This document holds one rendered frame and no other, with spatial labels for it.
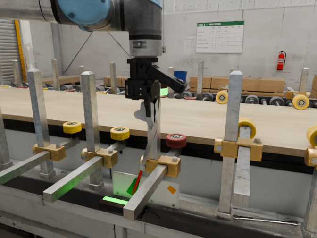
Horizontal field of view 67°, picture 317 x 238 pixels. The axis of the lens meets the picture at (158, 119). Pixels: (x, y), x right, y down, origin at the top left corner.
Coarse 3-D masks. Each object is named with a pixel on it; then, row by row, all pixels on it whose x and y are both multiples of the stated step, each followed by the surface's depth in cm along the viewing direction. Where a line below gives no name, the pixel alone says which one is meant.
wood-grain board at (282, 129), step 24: (0, 96) 180; (24, 96) 180; (48, 96) 180; (72, 96) 180; (120, 96) 180; (24, 120) 126; (48, 120) 120; (72, 120) 117; (120, 120) 117; (168, 120) 117; (192, 120) 117; (216, 120) 117; (264, 120) 117; (288, 120) 117; (312, 120) 117; (264, 144) 87; (288, 144) 87
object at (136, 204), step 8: (168, 152) 90; (176, 152) 90; (160, 168) 78; (152, 176) 73; (160, 176) 74; (144, 184) 68; (152, 184) 68; (136, 192) 64; (144, 192) 64; (152, 192) 68; (136, 200) 61; (144, 200) 63; (128, 208) 58; (136, 208) 58; (128, 216) 58; (136, 216) 59
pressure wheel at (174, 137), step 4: (168, 136) 93; (172, 136) 94; (176, 136) 93; (180, 136) 94; (184, 136) 93; (168, 140) 91; (172, 140) 90; (176, 140) 90; (180, 140) 90; (184, 140) 91; (168, 144) 92; (172, 144) 90; (176, 144) 90; (180, 144) 90; (184, 144) 92; (176, 148) 93
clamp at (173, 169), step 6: (162, 156) 84; (150, 162) 82; (156, 162) 81; (162, 162) 80; (168, 162) 79; (174, 162) 79; (180, 162) 82; (150, 168) 82; (168, 168) 80; (174, 168) 79; (180, 168) 83; (168, 174) 80; (174, 174) 79
